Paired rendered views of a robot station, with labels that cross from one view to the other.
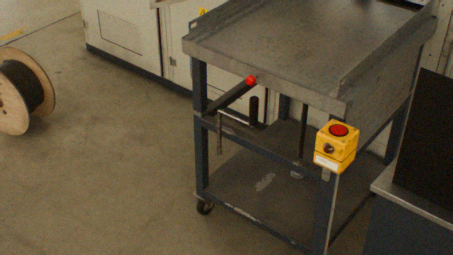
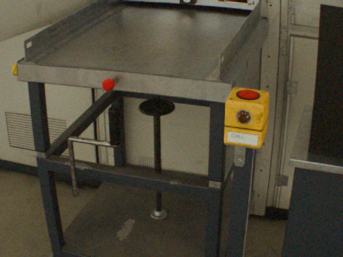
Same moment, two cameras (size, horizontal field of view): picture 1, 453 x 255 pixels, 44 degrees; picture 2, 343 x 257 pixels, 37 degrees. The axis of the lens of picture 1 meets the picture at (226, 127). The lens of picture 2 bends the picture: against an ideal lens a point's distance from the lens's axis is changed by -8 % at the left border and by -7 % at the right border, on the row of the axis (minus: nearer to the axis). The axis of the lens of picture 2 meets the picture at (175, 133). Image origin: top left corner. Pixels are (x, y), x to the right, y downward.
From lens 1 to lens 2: 0.51 m
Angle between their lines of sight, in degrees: 20
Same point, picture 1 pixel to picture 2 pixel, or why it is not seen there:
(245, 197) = (109, 248)
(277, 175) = (136, 220)
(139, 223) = not seen: outside the picture
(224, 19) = (57, 41)
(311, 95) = (187, 84)
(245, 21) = (79, 40)
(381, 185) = (300, 156)
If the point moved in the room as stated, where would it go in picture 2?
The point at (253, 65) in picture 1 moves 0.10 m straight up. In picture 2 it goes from (106, 69) to (106, 33)
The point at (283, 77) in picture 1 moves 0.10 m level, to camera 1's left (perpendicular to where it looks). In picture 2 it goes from (147, 73) to (109, 78)
